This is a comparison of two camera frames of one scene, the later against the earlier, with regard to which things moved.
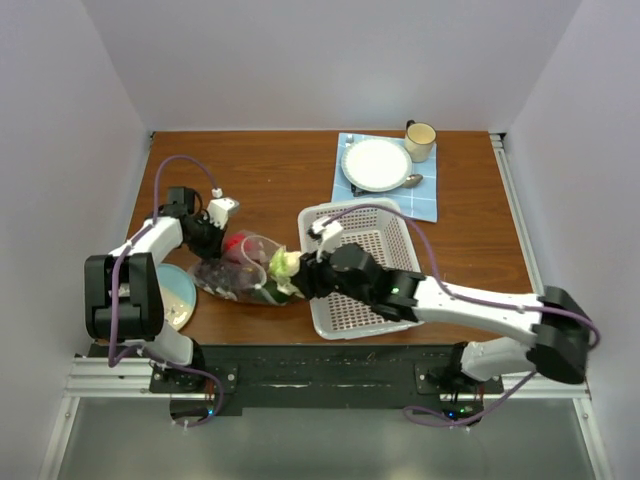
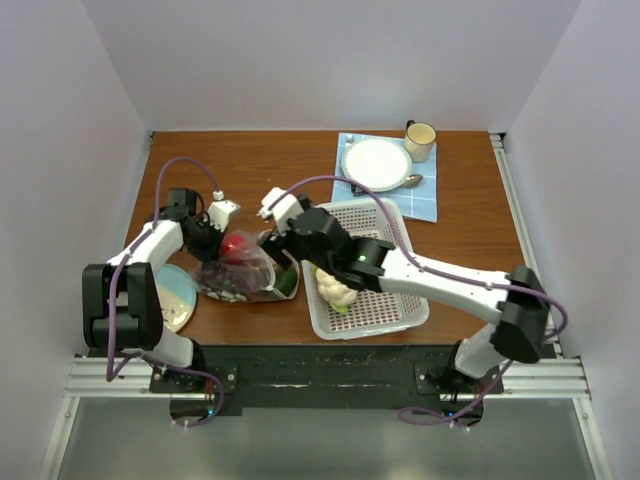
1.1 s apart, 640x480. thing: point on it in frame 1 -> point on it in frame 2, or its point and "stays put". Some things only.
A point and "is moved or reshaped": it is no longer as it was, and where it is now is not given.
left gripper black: x=213 y=250 stays put
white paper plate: x=375 y=165 stays put
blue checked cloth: x=342 y=189 stays put
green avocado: x=271 y=291 -> x=285 y=280
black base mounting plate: x=225 y=380 stays put
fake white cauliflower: x=283 y=267 is moved or reshaped
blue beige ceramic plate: x=178 y=292 stays put
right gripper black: x=310 y=276 -> x=275 y=246
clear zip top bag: x=251 y=267 stays put
